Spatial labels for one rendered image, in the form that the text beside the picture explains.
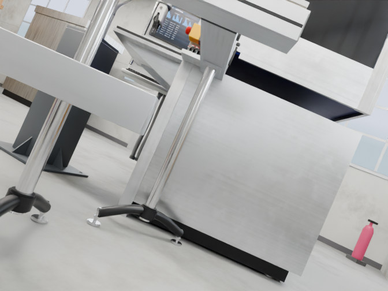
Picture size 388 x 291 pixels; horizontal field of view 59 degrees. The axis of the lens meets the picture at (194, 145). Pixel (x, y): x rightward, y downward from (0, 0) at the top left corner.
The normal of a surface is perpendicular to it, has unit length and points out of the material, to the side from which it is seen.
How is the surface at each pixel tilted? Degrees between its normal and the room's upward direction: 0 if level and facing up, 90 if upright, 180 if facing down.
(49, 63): 90
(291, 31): 90
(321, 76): 90
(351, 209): 90
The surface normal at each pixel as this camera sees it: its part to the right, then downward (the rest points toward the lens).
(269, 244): -0.01, -0.03
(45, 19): -0.38, -0.18
